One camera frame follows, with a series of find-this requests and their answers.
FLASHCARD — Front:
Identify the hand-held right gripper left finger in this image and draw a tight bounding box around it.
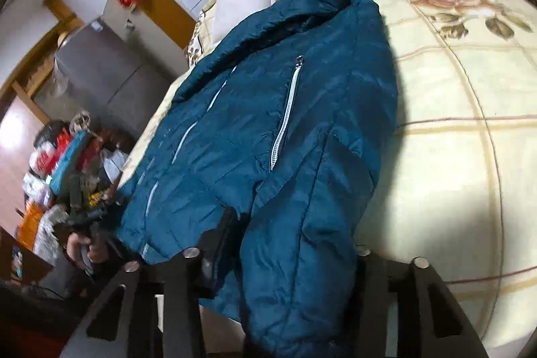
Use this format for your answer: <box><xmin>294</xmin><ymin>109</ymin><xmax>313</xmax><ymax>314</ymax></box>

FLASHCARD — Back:
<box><xmin>59</xmin><ymin>207</ymin><xmax>242</xmax><ymax>358</ymax></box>

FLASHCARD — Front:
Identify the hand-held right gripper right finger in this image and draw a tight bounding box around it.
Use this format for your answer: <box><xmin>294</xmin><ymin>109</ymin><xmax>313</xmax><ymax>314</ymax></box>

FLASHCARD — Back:
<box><xmin>356</xmin><ymin>245</ymin><xmax>489</xmax><ymax>358</ymax></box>

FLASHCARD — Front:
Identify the teal down jacket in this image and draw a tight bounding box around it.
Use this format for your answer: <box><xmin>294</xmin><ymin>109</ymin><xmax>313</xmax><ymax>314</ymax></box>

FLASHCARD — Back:
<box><xmin>115</xmin><ymin>0</ymin><xmax>399</xmax><ymax>358</ymax></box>

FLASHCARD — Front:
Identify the person's left forearm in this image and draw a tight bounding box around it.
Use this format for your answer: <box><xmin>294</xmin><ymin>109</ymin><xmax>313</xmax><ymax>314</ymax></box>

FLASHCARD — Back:
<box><xmin>36</xmin><ymin>253</ymin><xmax>99</xmax><ymax>302</ymax></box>

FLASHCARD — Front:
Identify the person's left hand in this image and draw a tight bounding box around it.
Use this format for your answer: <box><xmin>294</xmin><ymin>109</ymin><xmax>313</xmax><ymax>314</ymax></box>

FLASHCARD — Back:
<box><xmin>64</xmin><ymin>230</ymin><xmax>113</xmax><ymax>275</ymax></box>

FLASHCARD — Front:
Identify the pile of household clutter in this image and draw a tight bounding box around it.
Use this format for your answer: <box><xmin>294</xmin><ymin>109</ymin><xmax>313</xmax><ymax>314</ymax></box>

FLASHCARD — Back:
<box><xmin>14</xmin><ymin>112</ymin><xmax>135</xmax><ymax>258</ymax></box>

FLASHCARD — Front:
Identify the grey wardrobe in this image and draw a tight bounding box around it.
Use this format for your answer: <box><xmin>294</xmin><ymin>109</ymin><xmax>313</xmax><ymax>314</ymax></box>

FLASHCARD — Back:
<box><xmin>54</xmin><ymin>20</ymin><xmax>185</xmax><ymax>138</ymax></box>

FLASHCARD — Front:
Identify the bed with floral checked sheet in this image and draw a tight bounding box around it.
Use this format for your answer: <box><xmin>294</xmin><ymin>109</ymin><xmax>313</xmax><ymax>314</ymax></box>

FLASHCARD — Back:
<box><xmin>117</xmin><ymin>0</ymin><xmax>537</xmax><ymax>350</ymax></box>

